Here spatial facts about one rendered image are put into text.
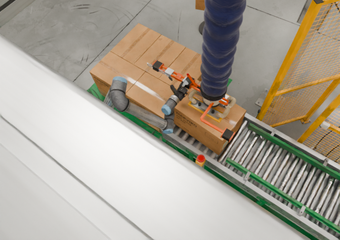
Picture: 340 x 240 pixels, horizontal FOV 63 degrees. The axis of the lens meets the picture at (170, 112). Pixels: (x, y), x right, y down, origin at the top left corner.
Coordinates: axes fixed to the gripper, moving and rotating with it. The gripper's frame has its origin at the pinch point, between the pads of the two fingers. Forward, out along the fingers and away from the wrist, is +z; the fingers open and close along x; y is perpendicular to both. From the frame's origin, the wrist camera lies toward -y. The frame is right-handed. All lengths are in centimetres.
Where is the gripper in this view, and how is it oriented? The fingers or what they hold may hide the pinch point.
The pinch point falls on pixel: (186, 81)
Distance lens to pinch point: 255.6
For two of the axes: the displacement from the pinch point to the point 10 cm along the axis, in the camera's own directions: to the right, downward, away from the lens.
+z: 5.7, -7.4, 3.5
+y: 8.2, 4.8, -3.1
